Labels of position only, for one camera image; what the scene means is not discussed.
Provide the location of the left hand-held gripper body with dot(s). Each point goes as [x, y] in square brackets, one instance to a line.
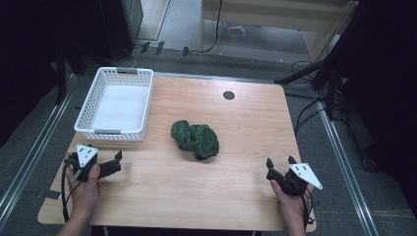
[86, 155]

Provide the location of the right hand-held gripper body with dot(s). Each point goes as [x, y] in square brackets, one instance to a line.
[306, 175]

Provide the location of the white plastic basket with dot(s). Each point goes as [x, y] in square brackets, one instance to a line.
[114, 108]

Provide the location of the dark green cloth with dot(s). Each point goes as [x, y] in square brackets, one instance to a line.
[196, 139]

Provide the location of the person's right hand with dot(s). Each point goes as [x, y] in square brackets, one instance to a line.
[290, 206]

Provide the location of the person's left hand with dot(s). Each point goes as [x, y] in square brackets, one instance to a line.
[83, 193]

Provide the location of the round grey table grommet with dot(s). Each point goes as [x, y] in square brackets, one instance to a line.
[228, 95]

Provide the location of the black tripod stand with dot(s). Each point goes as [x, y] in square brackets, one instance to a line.
[331, 65]

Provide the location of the black tape strip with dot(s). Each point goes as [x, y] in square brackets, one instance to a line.
[159, 47]
[145, 47]
[185, 51]

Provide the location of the dark cabinet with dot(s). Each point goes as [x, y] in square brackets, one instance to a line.
[124, 23]

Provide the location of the reddish paper sheet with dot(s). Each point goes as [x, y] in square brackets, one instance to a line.
[235, 30]

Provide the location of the metal floor rail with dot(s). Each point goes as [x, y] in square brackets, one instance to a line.
[344, 164]
[36, 154]

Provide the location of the black upright stand post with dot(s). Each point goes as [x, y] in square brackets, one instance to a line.
[61, 78]

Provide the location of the light wooden furniture frame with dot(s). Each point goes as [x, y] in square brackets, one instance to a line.
[278, 13]

